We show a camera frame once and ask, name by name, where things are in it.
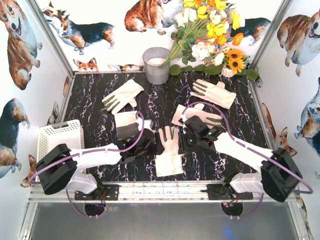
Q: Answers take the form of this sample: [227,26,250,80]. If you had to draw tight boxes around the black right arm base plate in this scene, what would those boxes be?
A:
[200,179,254,200]

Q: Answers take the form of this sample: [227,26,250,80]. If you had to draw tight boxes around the long white glove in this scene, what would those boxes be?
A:
[155,126,184,178]

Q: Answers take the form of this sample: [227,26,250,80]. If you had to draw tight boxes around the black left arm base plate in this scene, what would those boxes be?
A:
[74,182,120,201]

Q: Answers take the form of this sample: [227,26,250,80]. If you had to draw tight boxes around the white glove green fingers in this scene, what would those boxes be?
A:
[171,103,222,129]

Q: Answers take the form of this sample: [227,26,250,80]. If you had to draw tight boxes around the white glove back left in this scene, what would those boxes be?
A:
[102,79,144,115]

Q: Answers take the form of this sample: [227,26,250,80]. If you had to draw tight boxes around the sunflower pot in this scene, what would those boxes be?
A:
[220,48,251,78]

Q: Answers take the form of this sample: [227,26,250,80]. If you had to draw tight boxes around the grey striped work glove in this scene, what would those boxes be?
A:
[114,111,155,141]

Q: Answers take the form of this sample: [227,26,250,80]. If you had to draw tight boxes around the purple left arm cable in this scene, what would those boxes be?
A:
[27,111,145,218]

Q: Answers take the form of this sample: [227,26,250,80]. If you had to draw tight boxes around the white perforated storage basket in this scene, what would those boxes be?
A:
[37,119,85,162]

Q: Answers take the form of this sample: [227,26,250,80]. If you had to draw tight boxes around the aluminium front rail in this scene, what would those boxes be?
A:
[28,181,300,202]

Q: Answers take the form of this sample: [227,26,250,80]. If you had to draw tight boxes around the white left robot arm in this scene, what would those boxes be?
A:
[36,128,165,195]

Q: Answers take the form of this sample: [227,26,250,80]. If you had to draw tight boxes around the white glove back right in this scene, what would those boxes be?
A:
[190,79,236,110]

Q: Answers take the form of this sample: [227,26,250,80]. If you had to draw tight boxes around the artificial flower bouquet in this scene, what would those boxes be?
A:
[162,0,246,65]

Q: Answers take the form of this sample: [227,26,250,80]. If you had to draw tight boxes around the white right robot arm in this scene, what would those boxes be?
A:
[178,115,302,202]

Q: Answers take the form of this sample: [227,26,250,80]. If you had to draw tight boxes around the grey metal bucket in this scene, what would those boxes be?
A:
[142,47,170,85]

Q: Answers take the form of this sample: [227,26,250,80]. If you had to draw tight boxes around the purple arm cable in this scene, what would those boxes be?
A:
[27,111,145,218]
[180,101,314,218]

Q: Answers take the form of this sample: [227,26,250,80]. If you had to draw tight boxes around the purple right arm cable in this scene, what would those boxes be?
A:
[180,101,314,218]

